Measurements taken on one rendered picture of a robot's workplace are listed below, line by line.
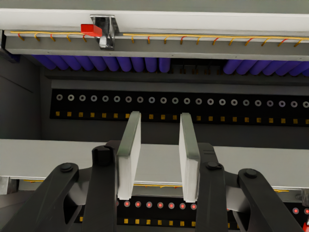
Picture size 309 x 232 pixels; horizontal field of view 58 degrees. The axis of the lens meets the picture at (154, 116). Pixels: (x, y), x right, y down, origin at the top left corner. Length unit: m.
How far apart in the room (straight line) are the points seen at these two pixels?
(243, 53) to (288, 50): 0.06
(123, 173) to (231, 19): 0.24
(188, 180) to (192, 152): 0.02
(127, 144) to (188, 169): 0.04
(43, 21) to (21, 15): 0.02
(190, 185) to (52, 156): 0.23
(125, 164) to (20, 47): 0.29
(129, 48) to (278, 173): 0.24
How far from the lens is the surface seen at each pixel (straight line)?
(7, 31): 0.42
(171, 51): 0.37
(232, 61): 0.42
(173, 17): 0.33
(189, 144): 0.16
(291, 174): 0.37
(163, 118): 0.48
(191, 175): 0.16
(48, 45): 0.40
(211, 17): 0.34
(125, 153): 0.15
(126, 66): 0.44
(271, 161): 0.36
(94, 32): 0.28
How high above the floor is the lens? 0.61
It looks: 8 degrees up
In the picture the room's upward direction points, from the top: 178 degrees counter-clockwise
